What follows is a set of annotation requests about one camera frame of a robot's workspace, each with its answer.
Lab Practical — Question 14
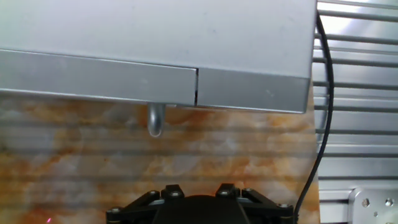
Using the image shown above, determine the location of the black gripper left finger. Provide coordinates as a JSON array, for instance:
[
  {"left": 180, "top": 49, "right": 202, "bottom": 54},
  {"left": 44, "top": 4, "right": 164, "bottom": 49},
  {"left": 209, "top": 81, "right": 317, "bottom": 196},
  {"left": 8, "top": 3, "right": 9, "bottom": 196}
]
[{"left": 105, "top": 184, "right": 187, "bottom": 224}]

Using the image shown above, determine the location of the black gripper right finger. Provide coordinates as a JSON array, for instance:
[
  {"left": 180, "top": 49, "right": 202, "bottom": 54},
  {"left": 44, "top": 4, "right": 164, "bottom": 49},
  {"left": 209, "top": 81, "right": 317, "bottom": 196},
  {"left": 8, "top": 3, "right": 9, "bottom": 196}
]
[{"left": 215, "top": 182, "right": 295, "bottom": 224}]

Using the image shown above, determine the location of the silver microwave oven body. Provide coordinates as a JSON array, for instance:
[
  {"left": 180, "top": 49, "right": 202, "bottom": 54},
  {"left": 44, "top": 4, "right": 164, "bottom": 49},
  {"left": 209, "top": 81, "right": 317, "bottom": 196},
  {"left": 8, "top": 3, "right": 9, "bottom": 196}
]
[{"left": 0, "top": 0, "right": 318, "bottom": 114}]

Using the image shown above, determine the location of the orange marble pattern mat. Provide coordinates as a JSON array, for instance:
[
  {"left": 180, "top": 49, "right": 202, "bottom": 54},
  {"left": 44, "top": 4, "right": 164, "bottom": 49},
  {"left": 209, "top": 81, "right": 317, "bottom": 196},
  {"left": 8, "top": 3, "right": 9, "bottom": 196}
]
[{"left": 0, "top": 93, "right": 321, "bottom": 224}]

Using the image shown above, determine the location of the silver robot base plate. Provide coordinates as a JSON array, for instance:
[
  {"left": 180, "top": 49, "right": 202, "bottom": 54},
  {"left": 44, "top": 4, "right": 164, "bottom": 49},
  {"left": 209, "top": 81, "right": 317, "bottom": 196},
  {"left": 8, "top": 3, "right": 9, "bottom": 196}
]
[{"left": 348, "top": 186, "right": 398, "bottom": 224}]

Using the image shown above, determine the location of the black power cable with plug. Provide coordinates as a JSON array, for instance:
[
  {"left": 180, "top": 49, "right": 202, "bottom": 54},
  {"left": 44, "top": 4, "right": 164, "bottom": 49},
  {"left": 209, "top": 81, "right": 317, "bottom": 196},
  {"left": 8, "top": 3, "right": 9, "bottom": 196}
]
[{"left": 294, "top": 12, "right": 335, "bottom": 220}]

